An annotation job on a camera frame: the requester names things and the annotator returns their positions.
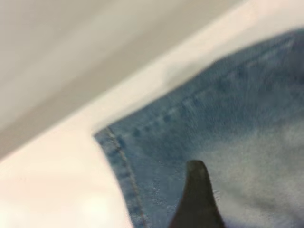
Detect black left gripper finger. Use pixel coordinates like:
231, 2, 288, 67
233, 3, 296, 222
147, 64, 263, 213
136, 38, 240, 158
168, 160, 226, 228

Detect blue denim printed shorts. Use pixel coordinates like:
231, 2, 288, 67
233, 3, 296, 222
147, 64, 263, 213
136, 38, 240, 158
94, 28, 304, 228

